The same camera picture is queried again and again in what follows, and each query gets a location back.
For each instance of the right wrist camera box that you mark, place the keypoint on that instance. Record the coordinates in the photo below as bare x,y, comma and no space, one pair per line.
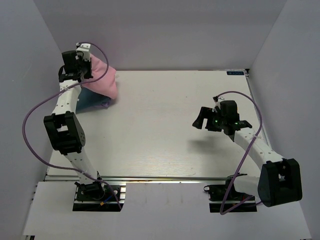
229,109

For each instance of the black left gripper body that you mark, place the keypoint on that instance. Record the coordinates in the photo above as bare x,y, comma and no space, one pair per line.
80,67

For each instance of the pink t shirt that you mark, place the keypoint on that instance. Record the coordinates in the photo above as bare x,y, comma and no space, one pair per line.
104,79

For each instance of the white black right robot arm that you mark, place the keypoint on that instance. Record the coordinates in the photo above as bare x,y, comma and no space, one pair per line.
279,181

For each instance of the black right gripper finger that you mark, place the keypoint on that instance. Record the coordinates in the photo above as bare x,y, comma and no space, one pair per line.
237,126
205,113

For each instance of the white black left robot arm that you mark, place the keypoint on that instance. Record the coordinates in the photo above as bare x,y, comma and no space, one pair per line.
64,130

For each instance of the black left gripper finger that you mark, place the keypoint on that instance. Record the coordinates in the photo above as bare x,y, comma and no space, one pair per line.
61,74
86,69

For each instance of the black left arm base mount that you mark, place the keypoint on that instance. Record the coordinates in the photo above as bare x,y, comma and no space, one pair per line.
98,197

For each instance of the folded teal t shirt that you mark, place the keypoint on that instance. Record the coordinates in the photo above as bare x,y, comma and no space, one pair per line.
89,99

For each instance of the folded lavender t shirt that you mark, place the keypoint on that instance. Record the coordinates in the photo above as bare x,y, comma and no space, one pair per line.
106,102

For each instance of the aluminium right table rail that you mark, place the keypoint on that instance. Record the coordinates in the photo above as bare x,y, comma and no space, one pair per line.
262,120

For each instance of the blue right table label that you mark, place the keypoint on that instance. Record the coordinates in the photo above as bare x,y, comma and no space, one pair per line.
235,73

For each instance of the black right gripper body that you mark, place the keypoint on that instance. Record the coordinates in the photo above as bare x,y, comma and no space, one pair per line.
217,123

